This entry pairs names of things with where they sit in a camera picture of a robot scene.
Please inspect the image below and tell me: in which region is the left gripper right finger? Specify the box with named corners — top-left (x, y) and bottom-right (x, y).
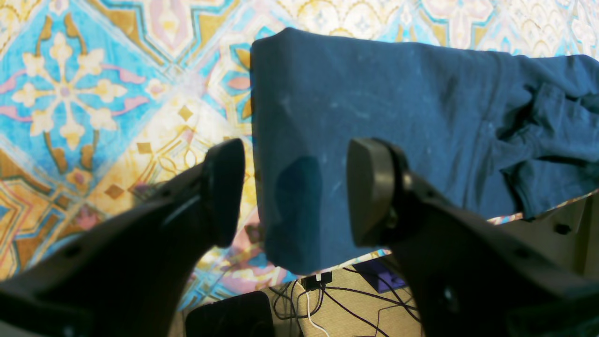
top-left (346, 138), bottom-right (598, 337)

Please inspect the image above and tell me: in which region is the dark blue t-shirt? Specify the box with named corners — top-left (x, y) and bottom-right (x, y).
top-left (250, 28), bottom-right (599, 275)

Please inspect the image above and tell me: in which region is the patterned colourful tablecloth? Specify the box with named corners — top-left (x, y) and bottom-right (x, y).
top-left (0, 0), bottom-right (598, 278)

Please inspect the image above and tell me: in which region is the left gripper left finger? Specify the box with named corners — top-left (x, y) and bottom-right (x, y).
top-left (0, 139), bottom-right (245, 337)

